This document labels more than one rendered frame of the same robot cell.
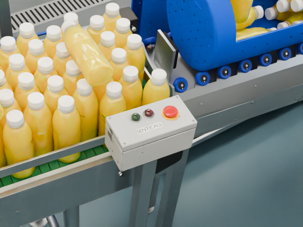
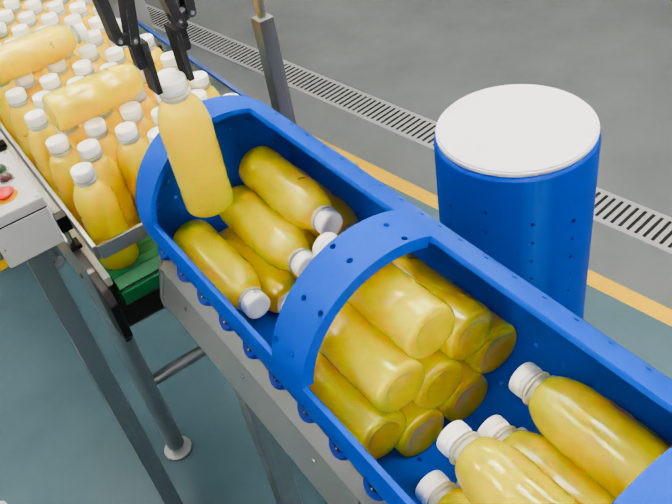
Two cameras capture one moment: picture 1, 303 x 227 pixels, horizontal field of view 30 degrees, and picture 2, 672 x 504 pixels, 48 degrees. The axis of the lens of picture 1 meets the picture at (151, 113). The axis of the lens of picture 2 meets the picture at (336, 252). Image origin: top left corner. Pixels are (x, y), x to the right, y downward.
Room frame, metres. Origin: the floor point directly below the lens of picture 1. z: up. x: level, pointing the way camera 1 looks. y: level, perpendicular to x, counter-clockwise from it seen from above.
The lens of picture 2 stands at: (1.53, -1.08, 1.79)
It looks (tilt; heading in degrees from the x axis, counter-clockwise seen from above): 41 degrees down; 94
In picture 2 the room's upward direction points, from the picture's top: 11 degrees counter-clockwise
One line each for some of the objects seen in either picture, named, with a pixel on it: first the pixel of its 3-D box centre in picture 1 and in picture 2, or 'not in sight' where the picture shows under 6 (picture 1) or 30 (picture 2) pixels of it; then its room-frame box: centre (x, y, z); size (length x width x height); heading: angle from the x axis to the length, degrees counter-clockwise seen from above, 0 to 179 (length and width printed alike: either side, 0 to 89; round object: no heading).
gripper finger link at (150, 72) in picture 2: not in sight; (148, 65); (1.28, -0.21, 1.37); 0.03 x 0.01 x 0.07; 123
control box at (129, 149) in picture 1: (149, 132); (8, 206); (0.90, 0.00, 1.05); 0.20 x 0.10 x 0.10; 123
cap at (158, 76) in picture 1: (158, 75); (82, 172); (1.05, -0.01, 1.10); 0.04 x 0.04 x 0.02
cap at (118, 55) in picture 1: (118, 55); (126, 131); (1.11, 0.11, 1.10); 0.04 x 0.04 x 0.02
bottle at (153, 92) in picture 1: (154, 102); (103, 218); (1.05, -0.01, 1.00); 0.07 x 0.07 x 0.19
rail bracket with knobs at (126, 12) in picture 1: (123, 28); not in sight; (1.40, 0.13, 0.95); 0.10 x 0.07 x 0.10; 33
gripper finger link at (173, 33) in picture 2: not in sight; (179, 52); (1.31, -0.19, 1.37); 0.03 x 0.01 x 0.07; 123
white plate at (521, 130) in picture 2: not in sight; (515, 127); (1.79, 0.03, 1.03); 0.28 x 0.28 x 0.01
